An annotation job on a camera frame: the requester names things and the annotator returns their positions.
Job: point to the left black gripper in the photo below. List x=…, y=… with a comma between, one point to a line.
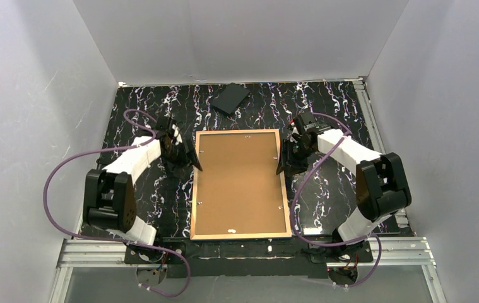
x=181, y=151

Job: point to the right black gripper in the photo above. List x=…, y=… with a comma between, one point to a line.
x=293, y=151

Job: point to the light wooden picture frame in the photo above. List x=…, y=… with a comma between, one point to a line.
x=195, y=188

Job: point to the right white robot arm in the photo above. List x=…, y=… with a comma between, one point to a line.
x=337, y=143

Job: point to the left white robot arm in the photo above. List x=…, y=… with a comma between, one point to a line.
x=109, y=199

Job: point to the black foam block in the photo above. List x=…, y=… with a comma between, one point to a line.
x=230, y=98

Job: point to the aluminium rail right side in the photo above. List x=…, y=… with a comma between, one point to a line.
x=373, y=121

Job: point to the aluminium rail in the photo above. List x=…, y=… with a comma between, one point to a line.
x=79, y=253
x=373, y=121

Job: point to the black mounting base plate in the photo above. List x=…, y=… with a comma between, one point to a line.
x=265, y=257

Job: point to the aluminium rail front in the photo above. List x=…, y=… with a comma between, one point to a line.
x=79, y=253

